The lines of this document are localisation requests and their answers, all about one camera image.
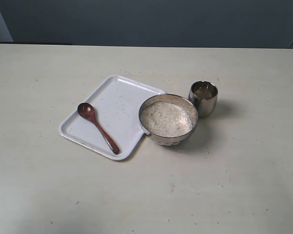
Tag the white rectangular plastic tray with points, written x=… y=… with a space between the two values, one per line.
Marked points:
x=116 y=102

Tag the dark red wooden spoon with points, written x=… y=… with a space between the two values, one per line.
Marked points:
x=87 y=111

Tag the small steel cup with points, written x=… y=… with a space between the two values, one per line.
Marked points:
x=203 y=95

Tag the steel bowl of rice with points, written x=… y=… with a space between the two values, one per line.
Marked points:
x=168 y=119

